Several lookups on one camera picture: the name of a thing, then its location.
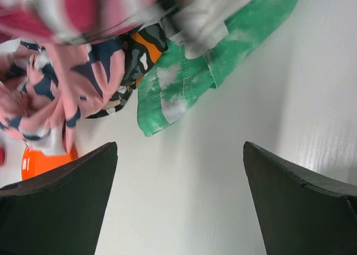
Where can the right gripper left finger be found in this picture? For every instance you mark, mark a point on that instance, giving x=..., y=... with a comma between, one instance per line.
x=60, y=211

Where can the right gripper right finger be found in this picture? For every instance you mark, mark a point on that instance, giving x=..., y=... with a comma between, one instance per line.
x=299, y=211

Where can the pink camouflage cloth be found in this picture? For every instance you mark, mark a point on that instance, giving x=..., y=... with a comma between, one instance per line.
x=77, y=21

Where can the white cloth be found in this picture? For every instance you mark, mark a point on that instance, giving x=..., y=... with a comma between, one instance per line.
x=199, y=25

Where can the light pink navy cloth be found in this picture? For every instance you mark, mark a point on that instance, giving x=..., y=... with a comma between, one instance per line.
x=46, y=89

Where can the green tie-dye cloth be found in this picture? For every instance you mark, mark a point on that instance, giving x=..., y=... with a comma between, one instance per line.
x=175, y=83

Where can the orange black camouflage cloth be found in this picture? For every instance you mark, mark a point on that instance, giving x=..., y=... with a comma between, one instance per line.
x=142, y=49

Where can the orange plastic plate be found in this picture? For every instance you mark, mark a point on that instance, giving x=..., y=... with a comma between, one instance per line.
x=35, y=163

